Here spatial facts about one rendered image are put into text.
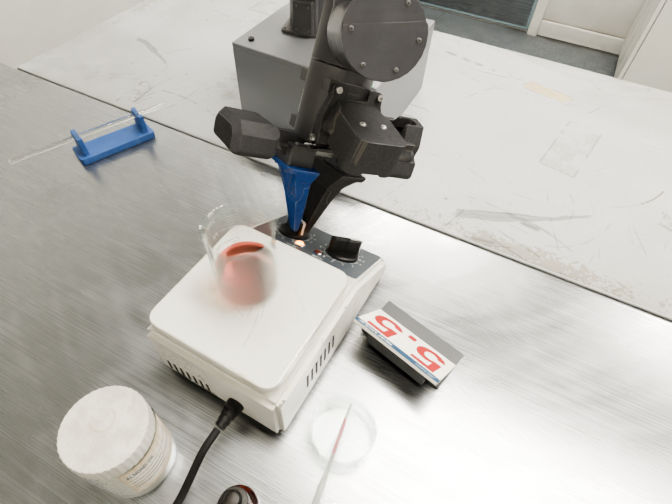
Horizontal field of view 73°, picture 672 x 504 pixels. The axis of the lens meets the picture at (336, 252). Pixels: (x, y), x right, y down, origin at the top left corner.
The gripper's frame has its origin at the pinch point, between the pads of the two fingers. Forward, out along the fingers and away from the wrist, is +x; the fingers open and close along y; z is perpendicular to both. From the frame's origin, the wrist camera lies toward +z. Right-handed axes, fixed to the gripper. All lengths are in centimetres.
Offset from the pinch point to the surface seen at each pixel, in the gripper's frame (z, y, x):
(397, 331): 10.7, 7.0, 8.4
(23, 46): -154, -30, 14
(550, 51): -163, 227, -47
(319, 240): 0.6, 2.2, 4.2
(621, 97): -9, 56, -19
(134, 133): -29.7, -11.7, 4.1
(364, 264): 5.5, 4.9, 4.2
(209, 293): 6.2, -10.0, 6.6
